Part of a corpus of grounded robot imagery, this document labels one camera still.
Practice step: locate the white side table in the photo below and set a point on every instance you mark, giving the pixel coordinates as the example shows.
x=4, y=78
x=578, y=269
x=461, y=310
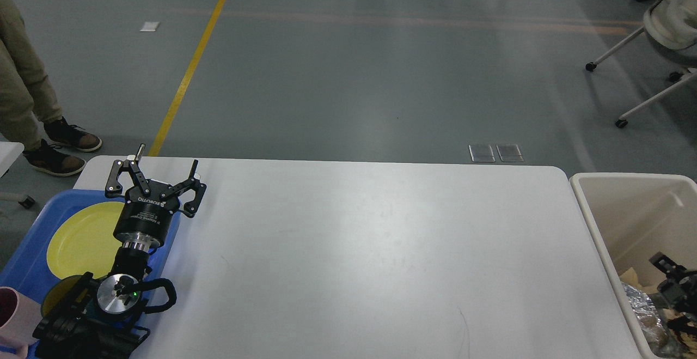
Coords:
x=10, y=152

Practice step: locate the person in khaki trousers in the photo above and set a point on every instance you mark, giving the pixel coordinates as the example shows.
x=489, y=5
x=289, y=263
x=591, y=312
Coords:
x=30, y=111

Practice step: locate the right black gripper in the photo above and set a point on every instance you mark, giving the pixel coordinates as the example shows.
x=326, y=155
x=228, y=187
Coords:
x=677, y=292

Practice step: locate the floor socket plate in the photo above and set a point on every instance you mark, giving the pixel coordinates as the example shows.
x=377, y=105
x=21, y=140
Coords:
x=481, y=153
x=509, y=153

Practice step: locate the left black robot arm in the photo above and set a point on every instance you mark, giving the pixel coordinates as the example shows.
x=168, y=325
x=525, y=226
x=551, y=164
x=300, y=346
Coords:
x=98, y=317

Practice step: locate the floor socket plate right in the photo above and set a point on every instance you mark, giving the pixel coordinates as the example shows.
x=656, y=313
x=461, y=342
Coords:
x=509, y=153

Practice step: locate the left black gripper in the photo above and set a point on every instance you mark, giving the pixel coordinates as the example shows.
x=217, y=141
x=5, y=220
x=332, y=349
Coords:
x=147, y=217

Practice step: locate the aluminium foil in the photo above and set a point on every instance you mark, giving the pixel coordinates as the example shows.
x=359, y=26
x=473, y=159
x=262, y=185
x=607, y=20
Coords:
x=648, y=326

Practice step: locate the floor socket plate left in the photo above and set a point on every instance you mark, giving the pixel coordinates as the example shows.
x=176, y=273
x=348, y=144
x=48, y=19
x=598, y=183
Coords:
x=481, y=153

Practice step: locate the beige plastic bin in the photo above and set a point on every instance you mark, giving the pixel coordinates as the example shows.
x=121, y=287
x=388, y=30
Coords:
x=631, y=217

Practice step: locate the white floor marker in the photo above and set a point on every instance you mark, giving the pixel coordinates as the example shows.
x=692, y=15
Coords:
x=150, y=26

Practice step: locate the brown paper bag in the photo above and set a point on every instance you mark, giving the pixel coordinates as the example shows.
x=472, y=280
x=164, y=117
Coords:
x=634, y=277

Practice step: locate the pink mug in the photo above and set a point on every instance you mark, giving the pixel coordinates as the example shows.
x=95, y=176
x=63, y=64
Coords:
x=20, y=316

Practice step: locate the white office chair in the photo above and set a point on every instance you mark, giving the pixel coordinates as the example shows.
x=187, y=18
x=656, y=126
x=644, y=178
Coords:
x=670, y=27

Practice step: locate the yellow plate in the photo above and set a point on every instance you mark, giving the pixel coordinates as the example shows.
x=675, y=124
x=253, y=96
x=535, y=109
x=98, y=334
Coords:
x=85, y=242

